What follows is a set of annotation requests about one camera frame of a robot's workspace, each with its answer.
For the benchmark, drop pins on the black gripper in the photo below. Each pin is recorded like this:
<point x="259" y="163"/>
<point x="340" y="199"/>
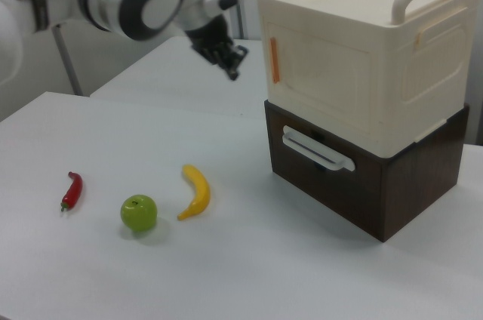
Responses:
<point x="213" y="42"/>

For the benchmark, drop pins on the cream cabinet door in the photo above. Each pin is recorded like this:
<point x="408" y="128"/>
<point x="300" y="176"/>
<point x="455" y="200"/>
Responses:
<point x="320" y="74"/>

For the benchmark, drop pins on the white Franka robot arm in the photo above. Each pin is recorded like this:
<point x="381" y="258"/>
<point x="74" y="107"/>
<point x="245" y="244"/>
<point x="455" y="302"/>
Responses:
<point x="113" y="3"/>

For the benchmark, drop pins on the cream plastic cabinet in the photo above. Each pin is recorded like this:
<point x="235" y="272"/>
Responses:
<point x="415" y="82"/>

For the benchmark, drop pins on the yellow banana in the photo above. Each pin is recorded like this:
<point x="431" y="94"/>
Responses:
<point x="199" y="193"/>

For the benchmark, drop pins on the grey metal pole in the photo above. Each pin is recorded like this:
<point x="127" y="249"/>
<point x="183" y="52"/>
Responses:
<point x="68" y="63"/>

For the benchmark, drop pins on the green apple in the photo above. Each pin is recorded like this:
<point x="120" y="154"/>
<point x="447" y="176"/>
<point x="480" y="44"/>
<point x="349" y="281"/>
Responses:
<point x="138" y="213"/>

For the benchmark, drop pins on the dark brown drawer box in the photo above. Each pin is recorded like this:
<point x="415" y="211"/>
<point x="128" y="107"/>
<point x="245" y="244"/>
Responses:
<point x="377" y="191"/>

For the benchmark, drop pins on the red chili pepper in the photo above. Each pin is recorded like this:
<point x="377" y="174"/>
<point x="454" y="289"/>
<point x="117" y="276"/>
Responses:
<point x="73" y="191"/>

